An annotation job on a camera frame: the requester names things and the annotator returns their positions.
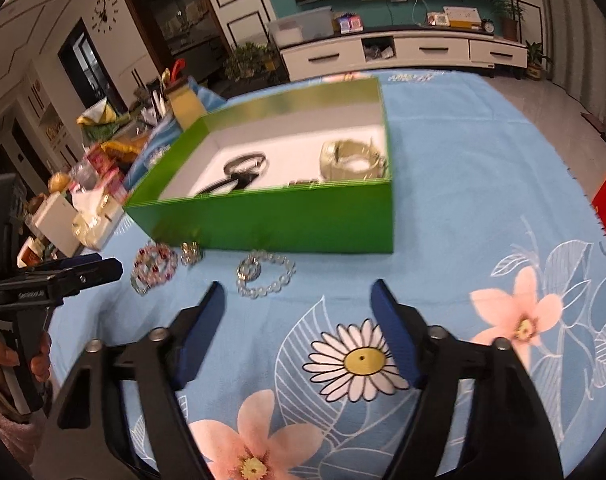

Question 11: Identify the light blue floral tablecloth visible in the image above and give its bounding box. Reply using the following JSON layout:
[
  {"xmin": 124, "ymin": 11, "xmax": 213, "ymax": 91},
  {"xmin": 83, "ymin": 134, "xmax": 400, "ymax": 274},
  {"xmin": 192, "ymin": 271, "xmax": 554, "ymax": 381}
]
[{"xmin": 49, "ymin": 70, "xmax": 606, "ymax": 479}]

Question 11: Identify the gold ring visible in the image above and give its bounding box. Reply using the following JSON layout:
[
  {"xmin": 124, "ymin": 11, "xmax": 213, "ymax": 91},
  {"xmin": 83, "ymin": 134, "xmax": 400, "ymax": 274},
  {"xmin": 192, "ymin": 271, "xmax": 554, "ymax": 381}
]
[{"xmin": 178, "ymin": 240, "xmax": 205, "ymax": 267}]

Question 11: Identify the white tissue pack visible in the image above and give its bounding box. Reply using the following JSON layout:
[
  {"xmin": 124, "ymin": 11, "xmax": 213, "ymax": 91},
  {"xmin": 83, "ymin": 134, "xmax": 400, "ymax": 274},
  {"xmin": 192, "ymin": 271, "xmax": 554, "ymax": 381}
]
[{"xmin": 72, "ymin": 192, "xmax": 124, "ymax": 250}]

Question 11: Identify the white TV cabinet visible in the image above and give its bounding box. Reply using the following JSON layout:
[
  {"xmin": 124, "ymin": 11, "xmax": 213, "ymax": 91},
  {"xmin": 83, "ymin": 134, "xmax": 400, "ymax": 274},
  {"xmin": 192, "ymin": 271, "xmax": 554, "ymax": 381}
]
[{"xmin": 280, "ymin": 28, "xmax": 527, "ymax": 81}]

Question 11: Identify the green cardboard box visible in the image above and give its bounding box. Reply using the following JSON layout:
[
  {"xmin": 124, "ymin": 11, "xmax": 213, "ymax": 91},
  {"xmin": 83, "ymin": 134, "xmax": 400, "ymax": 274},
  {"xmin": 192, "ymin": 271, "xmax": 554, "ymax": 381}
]
[{"xmin": 126, "ymin": 77, "xmax": 394, "ymax": 254}]

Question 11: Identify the red snack box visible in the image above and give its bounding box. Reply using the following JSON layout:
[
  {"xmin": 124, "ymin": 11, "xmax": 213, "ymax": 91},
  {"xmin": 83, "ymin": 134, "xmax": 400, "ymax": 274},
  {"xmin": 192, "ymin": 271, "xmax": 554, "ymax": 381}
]
[{"xmin": 85, "ymin": 143, "xmax": 127, "ymax": 203}]

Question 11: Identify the translucent storage bin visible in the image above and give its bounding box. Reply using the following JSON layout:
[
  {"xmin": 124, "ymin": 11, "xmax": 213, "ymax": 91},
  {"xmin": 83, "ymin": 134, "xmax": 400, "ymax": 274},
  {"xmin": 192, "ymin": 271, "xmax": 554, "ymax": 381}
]
[{"xmin": 268, "ymin": 6, "xmax": 334, "ymax": 48}]

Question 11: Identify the left hand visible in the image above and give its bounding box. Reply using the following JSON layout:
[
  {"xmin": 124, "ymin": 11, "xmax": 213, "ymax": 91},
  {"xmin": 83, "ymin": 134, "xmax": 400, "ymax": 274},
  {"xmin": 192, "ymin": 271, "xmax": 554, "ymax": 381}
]
[{"xmin": 0, "ymin": 332, "xmax": 51, "ymax": 386}]

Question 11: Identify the potted plant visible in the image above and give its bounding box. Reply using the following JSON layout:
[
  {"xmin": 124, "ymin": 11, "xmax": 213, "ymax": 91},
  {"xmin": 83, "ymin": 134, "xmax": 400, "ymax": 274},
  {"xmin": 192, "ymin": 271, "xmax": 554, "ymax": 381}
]
[{"xmin": 492, "ymin": 0, "xmax": 523, "ymax": 41}]

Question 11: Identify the wall clock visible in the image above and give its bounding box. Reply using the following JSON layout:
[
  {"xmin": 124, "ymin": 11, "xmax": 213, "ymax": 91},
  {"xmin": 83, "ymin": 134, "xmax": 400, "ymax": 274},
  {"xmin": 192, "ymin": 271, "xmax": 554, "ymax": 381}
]
[{"xmin": 91, "ymin": 0, "xmax": 120, "ymax": 35}]

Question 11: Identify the pink bead bracelet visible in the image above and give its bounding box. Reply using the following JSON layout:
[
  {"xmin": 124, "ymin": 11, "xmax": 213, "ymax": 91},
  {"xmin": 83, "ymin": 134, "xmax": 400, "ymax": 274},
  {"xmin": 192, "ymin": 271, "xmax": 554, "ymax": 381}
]
[{"xmin": 132, "ymin": 242, "xmax": 179, "ymax": 288}]

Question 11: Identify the yellow bottle brown lid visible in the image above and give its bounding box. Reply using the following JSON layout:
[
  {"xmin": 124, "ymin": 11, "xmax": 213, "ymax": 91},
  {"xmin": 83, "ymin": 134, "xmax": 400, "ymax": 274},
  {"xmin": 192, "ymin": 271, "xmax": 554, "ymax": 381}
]
[{"xmin": 165, "ymin": 77, "xmax": 206, "ymax": 130}]

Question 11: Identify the clear crystal bead bracelet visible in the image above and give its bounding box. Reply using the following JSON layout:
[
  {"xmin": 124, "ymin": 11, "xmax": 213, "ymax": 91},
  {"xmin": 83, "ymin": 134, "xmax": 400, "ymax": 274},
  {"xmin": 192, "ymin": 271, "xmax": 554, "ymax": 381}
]
[{"xmin": 234, "ymin": 249, "xmax": 298, "ymax": 302}]

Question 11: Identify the black watch strap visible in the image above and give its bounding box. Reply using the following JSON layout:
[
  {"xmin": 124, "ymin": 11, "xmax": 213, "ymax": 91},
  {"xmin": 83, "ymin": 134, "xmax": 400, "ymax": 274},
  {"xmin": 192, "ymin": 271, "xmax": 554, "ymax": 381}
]
[{"xmin": 192, "ymin": 152, "xmax": 270, "ymax": 198}]

